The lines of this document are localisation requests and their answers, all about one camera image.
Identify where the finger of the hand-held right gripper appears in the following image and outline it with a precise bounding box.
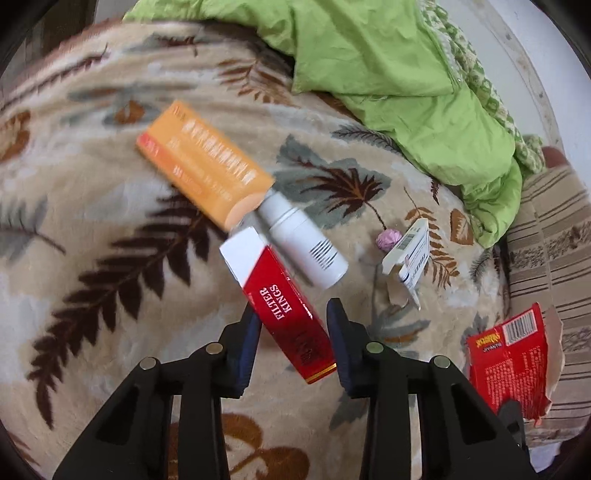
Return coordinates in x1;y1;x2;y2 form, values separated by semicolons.
499;399;532;467

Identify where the green quilt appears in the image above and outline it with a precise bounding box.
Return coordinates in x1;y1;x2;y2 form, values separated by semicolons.
122;0;546;250

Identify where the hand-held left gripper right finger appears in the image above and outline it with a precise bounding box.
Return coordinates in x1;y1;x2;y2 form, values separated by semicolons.
325;298;539;480

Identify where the red cigarette pack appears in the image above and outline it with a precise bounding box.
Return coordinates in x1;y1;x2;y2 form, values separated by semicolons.
219;226;338;385

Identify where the red snack packet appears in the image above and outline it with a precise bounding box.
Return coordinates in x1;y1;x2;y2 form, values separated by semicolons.
466;302;564;428

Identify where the brown-pink sofa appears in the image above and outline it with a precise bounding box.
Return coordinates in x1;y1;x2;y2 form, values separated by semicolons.
540;145;573;174

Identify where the leaf-print blanket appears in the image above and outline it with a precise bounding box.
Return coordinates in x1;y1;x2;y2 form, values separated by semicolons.
0;18;513;480

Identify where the small pink paper ball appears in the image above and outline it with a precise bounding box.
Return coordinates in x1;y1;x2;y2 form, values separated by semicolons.
376;228;404;254

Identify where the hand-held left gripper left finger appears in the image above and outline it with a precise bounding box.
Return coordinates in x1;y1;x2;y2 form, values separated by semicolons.
52;302;264;480

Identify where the orange medicine box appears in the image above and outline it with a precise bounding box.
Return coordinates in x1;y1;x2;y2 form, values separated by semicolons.
135;100;277;232

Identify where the striped brown cushion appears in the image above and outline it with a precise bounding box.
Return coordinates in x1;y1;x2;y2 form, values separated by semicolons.
505;164;591;448

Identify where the white spray bottle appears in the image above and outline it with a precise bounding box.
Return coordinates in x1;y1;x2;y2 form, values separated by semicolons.
256;190;349;291

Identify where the white medicine box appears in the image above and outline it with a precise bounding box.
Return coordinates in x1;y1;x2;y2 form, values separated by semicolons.
382;218;432;310

